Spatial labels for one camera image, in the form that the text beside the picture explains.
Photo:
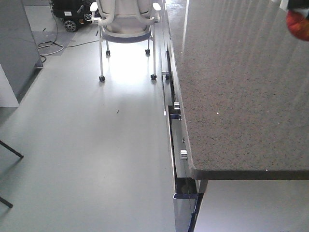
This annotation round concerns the red yellow apple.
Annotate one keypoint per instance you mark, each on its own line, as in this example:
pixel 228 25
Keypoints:
pixel 297 22

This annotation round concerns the black wheeled robot base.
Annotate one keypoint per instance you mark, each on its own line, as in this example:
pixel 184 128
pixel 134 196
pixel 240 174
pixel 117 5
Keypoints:
pixel 73 13

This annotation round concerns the dark counter cabinet with knobs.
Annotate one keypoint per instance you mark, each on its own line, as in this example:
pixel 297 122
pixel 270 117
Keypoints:
pixel 239 123

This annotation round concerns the grey mesh office chair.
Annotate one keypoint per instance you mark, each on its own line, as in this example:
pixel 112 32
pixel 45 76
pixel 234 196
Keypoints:
pixel 126 21

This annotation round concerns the grey partition panel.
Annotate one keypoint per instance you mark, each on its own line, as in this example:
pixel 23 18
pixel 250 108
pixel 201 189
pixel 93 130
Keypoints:
pixel 19 57

